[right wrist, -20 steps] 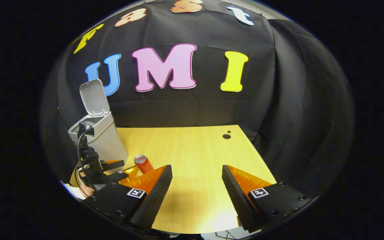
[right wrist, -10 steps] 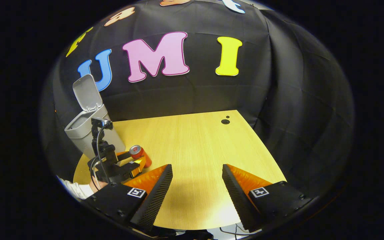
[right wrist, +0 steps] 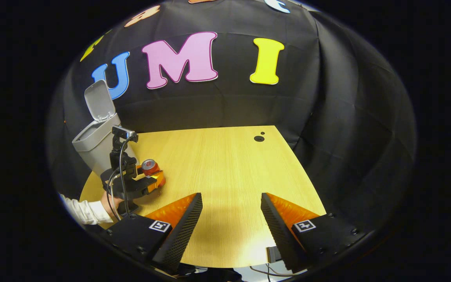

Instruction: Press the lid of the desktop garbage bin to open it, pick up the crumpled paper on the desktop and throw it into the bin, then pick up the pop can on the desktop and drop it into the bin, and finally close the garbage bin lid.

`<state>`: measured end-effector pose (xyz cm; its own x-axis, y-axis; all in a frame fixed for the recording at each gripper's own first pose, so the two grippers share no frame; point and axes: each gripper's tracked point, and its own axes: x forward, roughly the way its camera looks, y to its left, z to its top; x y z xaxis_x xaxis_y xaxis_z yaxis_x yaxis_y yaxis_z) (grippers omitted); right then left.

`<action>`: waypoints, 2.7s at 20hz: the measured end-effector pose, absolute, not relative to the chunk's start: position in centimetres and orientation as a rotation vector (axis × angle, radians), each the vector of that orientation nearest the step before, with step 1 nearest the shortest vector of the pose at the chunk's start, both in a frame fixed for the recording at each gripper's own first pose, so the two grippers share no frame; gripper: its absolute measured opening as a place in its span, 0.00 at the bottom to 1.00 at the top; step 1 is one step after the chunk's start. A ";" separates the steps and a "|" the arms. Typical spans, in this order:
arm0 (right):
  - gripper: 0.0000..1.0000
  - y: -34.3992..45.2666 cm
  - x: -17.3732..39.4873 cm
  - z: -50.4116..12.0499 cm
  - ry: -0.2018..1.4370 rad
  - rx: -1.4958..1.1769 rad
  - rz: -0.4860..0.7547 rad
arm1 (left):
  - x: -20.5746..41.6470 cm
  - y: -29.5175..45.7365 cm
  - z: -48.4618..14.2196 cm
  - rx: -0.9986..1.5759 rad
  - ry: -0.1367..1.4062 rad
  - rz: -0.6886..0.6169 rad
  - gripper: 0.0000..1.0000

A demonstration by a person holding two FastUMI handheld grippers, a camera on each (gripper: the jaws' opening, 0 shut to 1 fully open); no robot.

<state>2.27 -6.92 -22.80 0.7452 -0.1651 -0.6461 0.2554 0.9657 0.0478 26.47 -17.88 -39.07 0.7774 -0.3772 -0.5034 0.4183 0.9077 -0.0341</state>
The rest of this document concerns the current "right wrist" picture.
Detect thin grey cable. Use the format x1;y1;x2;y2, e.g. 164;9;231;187
249;265;289;277

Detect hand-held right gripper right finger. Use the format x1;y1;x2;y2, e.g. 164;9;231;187
260;192;369;274

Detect red pop can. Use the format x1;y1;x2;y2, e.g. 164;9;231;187
141;159;162;177

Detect white desktop garbage bin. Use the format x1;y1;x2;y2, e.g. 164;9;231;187
72;80;138;177

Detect wooden desktop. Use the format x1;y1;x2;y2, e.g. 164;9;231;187
79;125;327;269

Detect black backdrop cloth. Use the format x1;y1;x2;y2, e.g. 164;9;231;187
45;0;418;251

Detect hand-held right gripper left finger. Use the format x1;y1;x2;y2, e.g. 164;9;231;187
99;192;204;275

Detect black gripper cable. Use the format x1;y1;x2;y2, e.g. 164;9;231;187
106;135;131;213

